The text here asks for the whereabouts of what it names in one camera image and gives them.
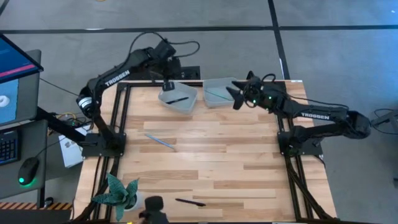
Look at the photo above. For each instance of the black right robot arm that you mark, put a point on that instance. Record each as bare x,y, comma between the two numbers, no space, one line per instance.
314,115

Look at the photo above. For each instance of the black desk support beam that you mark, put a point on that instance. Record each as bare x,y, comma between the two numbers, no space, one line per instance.
56,124

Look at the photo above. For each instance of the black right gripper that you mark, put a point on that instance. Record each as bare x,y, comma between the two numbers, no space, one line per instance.
261,95

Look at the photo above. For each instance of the black stand legs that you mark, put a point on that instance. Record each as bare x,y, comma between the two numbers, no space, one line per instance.
385,118

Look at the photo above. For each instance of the white plant pot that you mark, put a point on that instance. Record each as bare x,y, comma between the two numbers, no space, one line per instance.
139,202

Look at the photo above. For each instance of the black caster wheel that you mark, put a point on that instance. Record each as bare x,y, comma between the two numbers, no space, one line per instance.
48,202

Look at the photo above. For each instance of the black aluminium table frame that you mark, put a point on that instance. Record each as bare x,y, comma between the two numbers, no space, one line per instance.
140,84

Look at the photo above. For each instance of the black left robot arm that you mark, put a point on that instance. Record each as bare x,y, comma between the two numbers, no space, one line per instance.
118,77

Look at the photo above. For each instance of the blue pencil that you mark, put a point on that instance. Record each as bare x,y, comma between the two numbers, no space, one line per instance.
160,141

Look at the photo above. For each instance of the grey desk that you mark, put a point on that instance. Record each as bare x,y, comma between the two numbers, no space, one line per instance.
32,140

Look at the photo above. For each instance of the white cardboard box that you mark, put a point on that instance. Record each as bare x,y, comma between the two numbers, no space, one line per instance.
71,152

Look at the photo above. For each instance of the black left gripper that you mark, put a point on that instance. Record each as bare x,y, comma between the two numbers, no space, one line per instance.
168,70

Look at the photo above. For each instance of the monitor with pink bar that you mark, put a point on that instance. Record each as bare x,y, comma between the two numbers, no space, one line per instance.
15,62

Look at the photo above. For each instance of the clear plastic bin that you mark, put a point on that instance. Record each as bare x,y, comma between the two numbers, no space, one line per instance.
189,93
217,87

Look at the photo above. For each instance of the monitor with light blue screen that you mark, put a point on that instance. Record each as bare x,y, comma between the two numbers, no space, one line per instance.
7,102

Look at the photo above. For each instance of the black computer mouse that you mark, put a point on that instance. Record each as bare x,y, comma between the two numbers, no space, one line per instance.
28,171

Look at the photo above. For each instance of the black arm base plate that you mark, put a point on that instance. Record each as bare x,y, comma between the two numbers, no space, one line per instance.
314,149
93,151

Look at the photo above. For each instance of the black yellow hazard strip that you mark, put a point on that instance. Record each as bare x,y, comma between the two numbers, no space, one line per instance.
31,206

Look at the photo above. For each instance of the green potted plant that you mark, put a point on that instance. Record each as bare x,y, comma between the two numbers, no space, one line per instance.
116,194

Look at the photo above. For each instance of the black keyboard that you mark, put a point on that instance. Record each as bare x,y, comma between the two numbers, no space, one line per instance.
7,147

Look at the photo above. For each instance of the black pen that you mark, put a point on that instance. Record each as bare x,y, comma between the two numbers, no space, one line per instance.
177,100
189,202

